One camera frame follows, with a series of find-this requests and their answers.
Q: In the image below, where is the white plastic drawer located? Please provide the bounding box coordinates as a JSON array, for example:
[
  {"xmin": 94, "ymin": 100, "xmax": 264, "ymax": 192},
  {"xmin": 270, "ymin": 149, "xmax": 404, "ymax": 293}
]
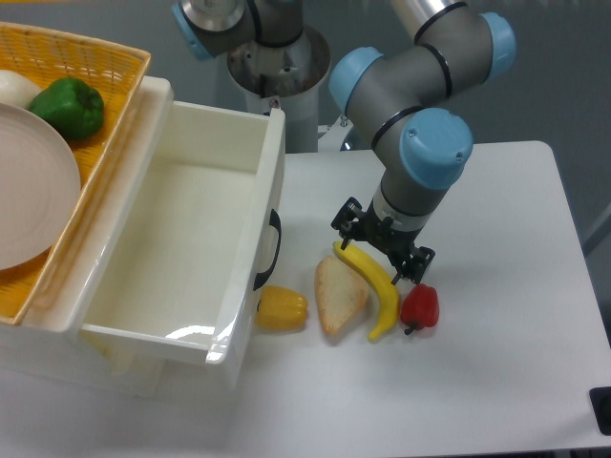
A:
[{"xmin": 81, "ymin": 102, "xmax": 285, "ymax": 386}]

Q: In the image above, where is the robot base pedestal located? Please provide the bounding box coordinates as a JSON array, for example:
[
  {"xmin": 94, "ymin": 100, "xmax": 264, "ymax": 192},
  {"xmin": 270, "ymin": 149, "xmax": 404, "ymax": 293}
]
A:
[{"xmin": 227, "ymin": 26, "xmax": 331, "ymax": 154}]

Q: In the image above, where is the red bell pepper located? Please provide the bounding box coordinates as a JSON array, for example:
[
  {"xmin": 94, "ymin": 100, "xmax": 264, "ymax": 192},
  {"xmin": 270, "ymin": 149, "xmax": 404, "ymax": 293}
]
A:
[{"xmin": 399, "ymin": 283, "xmax": 439, "ymax": 335}]

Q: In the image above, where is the white drawer cabinet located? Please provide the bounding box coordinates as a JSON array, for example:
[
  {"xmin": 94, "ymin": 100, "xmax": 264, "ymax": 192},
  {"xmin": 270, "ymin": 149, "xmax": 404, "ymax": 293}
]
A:
[{"xmin": 1, "ymin": 76, "xmax": 174, "ymax": 396}]

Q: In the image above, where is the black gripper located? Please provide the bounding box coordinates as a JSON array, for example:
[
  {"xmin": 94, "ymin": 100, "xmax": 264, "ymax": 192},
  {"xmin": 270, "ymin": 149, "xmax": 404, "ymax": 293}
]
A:
[{"xmin": 330, "ymin": 197, "xmax": 435, "ymax": 285}]

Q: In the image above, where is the black drawer handle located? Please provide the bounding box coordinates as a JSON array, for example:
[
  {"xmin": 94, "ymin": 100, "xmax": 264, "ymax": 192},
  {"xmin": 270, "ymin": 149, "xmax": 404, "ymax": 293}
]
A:
[{"xmin": 253, "ymin": 209, "xmax": 283, "ymax": 291}]

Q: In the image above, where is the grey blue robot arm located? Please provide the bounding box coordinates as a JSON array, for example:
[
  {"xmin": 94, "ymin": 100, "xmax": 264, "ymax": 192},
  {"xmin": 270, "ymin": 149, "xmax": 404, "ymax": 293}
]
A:
[{"xmin": 172, "ymin": 1, "xmax": 516, "ymax": 282}]

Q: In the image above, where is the white onion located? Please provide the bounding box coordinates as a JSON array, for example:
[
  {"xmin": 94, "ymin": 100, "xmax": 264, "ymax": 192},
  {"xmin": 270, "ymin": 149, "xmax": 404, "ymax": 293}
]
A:
[{"xmin": 0, "ymin": 70, "xmax": 42, "ymax": 110}]

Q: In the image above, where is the yellow bell pepper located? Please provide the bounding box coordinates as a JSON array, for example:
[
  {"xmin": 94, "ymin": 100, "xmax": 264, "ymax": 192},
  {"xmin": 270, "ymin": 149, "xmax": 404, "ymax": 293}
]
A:
[{"xmin": 255, "ymin": 286, "xmax": 308, "ymax": 331}]

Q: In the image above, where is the yellow woven basket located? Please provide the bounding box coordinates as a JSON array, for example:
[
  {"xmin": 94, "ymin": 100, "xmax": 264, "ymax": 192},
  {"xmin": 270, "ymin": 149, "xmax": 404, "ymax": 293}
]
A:
[{"xmin": 1, "ymin": 22, "xmax": 151, "ymax": 325}]

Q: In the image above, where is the yellow banana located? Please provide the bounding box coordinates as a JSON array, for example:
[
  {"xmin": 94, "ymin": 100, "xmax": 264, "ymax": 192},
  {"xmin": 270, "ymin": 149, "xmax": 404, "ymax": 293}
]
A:
[{"xmin": 332, "ymin": 241, "xmax": 400, "ymax": 343}]

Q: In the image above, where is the pink round plate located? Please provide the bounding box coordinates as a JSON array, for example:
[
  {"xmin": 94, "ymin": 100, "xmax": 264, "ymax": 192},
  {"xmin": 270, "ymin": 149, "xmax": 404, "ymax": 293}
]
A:
[{"xmin": 1, "ymin": 104, "xmax": 81, "ymax": 269}]

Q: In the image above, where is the green bell pepper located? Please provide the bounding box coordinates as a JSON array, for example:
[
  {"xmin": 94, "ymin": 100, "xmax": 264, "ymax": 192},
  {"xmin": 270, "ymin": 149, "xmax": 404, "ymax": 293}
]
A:
[{"xmin": 29, "ymin": 77, "xmax": 105, "ymax": 140}]

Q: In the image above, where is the triangle bread slice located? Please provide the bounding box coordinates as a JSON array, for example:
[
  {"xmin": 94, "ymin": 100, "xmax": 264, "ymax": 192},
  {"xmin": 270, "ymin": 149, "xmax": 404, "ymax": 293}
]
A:
[{"xmin": 314, "ymin": 256, "xmax": 369, "ymax": 336}]

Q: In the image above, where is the metal mounting bracket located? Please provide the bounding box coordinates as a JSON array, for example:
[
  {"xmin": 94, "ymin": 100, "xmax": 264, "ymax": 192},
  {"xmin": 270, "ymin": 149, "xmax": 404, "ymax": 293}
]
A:
[{"xmin": 317, "ymin": 115, "xmax": 368, "ymax": 153}]

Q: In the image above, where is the black corner object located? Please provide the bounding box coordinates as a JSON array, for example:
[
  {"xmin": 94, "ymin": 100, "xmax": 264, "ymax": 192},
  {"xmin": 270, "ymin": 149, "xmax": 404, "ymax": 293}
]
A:
[{"xmin": 589, "ymin": 386, "xmax": 611, "ymax": 436}]

